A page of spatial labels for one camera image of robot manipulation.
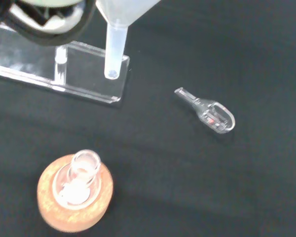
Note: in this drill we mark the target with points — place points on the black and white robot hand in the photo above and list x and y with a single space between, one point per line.
61 23

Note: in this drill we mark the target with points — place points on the clear acrylic funnel stand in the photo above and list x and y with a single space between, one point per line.
88 74

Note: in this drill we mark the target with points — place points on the small round-bottom glass flask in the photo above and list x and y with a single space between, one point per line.
76 190

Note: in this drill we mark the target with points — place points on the black bench cloth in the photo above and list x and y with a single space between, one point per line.
212 185

